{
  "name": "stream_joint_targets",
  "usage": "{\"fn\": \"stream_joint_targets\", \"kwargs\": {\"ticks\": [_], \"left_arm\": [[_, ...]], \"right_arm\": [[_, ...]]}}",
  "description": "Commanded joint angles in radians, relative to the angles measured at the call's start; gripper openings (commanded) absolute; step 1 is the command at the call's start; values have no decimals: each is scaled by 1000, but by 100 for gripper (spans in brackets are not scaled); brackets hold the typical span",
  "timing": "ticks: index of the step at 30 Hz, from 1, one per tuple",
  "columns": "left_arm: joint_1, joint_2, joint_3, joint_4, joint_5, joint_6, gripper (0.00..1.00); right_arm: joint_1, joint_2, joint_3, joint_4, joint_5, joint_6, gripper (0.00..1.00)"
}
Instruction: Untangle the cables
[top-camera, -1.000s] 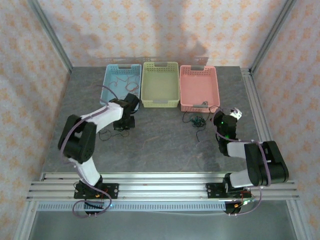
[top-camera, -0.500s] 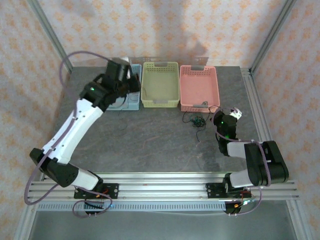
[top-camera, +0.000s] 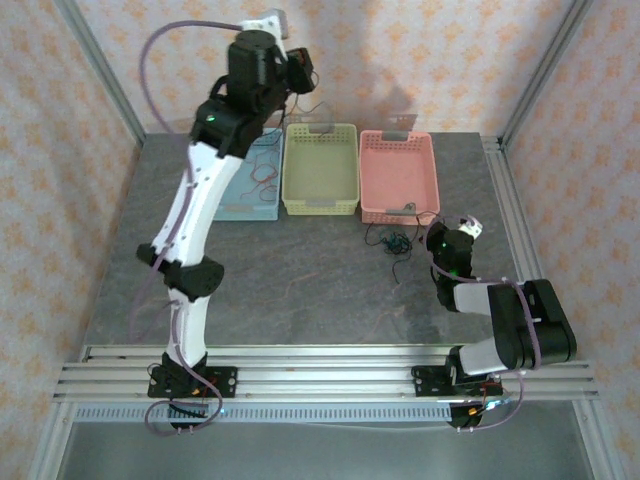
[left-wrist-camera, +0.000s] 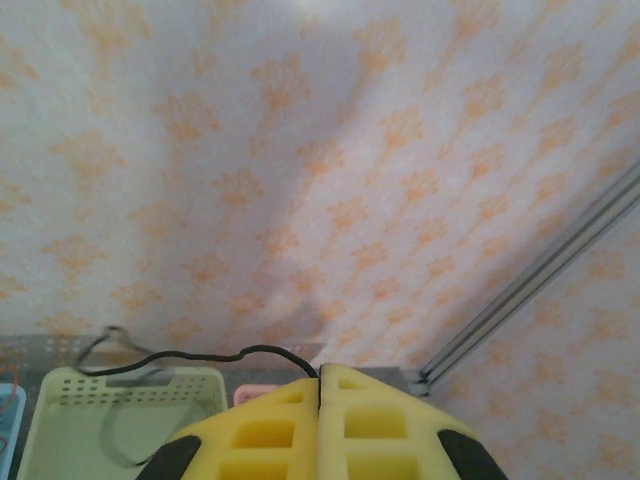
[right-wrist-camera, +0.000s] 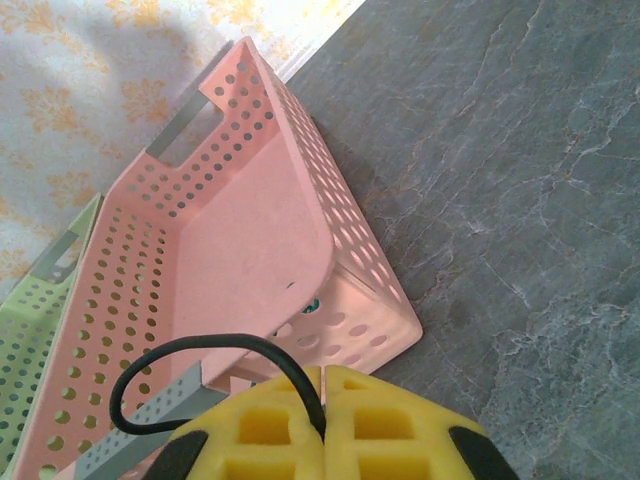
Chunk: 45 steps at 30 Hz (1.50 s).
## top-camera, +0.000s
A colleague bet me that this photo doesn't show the black thin cable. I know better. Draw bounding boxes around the black thin cable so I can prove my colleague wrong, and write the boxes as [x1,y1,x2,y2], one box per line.
[285,91,335,137]
[363,200,439,284]

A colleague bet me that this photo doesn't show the dark red thin cable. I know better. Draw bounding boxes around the dark red thin cable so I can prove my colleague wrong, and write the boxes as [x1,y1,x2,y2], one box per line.
[248,149,280,201]

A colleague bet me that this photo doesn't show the aluminium side rails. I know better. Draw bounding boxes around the aluminium side rails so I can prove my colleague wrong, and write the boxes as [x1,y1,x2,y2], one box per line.
[480,133,571,359]

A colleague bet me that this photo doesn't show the pink plastic basket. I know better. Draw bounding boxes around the pink plastic basket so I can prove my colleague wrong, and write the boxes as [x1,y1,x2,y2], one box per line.
[358,129,442,226]

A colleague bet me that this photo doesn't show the green plastic basket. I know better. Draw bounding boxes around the green plastic basket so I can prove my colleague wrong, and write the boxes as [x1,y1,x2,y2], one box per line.
[281,122,361,217]

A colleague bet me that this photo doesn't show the blue plastic basket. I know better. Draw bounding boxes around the blue plastic basket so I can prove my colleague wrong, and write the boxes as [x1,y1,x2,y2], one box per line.
[214,127,284,223]

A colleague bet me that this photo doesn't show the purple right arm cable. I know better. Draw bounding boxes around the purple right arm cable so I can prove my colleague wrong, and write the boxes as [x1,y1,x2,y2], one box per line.
[427,213,546,434]

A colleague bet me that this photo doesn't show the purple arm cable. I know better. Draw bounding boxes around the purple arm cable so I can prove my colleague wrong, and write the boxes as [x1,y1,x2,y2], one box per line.
[128,19,246,436]
[427,213,546,434]

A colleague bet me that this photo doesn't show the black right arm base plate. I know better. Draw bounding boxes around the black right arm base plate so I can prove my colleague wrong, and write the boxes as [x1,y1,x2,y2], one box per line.
[412,364,502,400]

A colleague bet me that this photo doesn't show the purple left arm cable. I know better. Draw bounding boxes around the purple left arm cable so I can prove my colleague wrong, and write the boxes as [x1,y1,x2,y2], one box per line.
[128,19,246,436]

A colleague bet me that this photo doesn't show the aluminium frame post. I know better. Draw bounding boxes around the aluminium frame post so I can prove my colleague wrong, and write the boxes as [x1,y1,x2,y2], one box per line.
[499,0,597,147]
[52,0,148,147]

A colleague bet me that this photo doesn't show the black controller board with wires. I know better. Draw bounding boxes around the black controller board with wires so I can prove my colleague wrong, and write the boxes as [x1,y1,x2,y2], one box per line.
[167,399,211,432]
[447,397,516,434]

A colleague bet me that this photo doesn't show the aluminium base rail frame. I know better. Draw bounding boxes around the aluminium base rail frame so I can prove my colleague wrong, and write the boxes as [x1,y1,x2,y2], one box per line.
[52,343,600,401]

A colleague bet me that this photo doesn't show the grey slotted cable duct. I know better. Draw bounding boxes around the grey slotted cable duct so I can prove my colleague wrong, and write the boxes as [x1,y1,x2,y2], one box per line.
[74,402,454,425]

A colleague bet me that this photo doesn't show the aluminium frame leg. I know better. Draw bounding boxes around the aluminium frame leg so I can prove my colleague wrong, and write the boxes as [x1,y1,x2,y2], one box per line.
[572,399,626,480]
[29,399,76,480]

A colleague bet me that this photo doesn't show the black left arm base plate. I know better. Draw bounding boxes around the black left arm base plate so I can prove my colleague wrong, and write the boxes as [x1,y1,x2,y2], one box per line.
[148,366,239,400]

